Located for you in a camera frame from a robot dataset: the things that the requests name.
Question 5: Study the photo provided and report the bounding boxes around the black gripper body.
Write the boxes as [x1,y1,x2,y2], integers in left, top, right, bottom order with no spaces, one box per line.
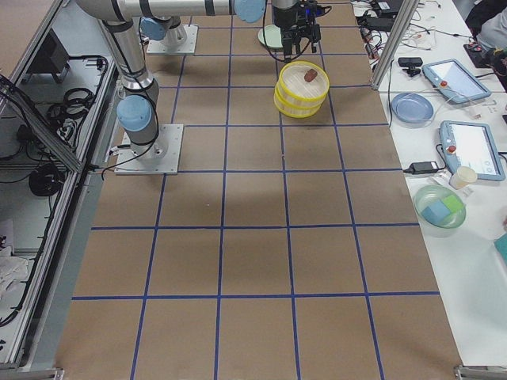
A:
[272,0,322,50]

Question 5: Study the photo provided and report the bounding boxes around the brown steamed bun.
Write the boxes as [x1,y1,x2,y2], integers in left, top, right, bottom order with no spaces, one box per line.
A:
[303,68,318,83]

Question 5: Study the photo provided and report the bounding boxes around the yellow bamboo steamer tray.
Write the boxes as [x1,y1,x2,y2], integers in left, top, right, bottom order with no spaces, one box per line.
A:
[276,61,330,108]

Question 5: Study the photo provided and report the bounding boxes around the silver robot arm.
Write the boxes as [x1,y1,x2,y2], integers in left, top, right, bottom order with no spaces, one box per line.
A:
[139,1,332,63]
[78,1,265,162]

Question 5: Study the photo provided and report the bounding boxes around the yellow bamboo steamer base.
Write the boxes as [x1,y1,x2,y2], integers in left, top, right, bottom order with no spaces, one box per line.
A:
[273,90,322,119]

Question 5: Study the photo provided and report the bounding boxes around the light green plate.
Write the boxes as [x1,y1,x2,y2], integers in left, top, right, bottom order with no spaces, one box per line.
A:
[257,25,283,51]

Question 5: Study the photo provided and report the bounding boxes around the black webcam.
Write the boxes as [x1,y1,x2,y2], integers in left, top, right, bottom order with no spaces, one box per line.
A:
[398,57,423,78]

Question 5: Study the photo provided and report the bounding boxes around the blue plate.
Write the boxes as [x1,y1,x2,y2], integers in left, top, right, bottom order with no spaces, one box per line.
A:
[391,93,434,125]

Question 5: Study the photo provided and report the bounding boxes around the upper teach pendant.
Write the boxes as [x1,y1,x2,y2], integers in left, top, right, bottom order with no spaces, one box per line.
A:
[421,59,491,104]

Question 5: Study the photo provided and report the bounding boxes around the teach pendant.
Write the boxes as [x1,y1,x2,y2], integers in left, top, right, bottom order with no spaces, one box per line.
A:
[439,120,506,181]
[421,59,491,104]

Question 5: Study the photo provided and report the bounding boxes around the black power adapter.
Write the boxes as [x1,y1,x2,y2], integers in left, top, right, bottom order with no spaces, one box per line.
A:
[403,161,445,175]

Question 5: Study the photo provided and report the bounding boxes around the lower teach pendant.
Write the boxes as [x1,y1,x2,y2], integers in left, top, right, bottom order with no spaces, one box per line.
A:
[439,120,506,181]

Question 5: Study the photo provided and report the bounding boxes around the paper cup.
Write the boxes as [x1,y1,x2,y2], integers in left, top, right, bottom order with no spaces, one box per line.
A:
[448,166,478,190]

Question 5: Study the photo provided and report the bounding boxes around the green glass bowl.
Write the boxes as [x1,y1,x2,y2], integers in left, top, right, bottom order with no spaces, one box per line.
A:
[414,184,467,229]

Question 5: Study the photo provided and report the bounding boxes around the blue sponge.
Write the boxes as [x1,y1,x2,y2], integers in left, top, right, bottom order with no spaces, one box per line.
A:
[421,199,451,226]

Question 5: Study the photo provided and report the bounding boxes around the green sponge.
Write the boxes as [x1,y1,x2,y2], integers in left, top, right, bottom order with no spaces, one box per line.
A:
[441,194,464,214]

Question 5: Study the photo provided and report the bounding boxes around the black monitor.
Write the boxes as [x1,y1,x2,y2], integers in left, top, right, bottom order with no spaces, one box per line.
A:
[22,28,70,83]

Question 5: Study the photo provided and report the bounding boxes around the aluminium frame post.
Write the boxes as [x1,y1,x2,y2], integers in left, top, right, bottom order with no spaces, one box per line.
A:
[371,0,419,90]

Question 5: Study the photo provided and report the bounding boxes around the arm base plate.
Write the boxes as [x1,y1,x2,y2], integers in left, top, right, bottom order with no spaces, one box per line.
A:
[114,124,184,175]
[147,25,199,55]

